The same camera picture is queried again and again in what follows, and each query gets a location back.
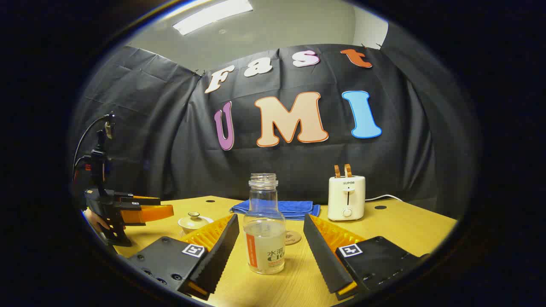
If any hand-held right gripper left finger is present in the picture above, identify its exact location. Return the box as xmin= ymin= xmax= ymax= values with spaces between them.
xmin=127 ymin=213 xmax=240 ymax=301

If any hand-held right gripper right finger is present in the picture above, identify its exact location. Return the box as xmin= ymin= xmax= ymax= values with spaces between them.
xmin=303 ymin=213 xmax=431 ymax=301

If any white teacup lid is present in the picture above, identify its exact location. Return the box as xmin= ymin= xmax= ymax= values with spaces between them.
xmin=178 ymin=212 xmax=214 ymax=229

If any clear plastic water bottle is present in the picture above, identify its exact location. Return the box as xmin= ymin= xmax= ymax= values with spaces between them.
xmin=243 ymin=173 xmax=287 ymax=275

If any blue folded towel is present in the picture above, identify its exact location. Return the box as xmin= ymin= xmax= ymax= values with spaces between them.
xmin=229 ymin=199 xmax=321 ymax=220

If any white toaster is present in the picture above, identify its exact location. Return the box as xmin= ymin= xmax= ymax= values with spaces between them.
xmin=328 ymin=175 xmax=366 ymax=221

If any black backdrop cloth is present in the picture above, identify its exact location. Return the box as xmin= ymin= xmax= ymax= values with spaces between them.
xmin=70 ymin=21 xmax=474 ymax=218

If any ceiling light panel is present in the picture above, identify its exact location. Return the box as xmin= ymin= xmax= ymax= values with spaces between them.
xmin=173 ymin=0 xmax=253 ymax=35

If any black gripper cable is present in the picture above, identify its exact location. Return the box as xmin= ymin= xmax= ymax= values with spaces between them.
xmin=73 ymin=113 xmax=116 ymax=180

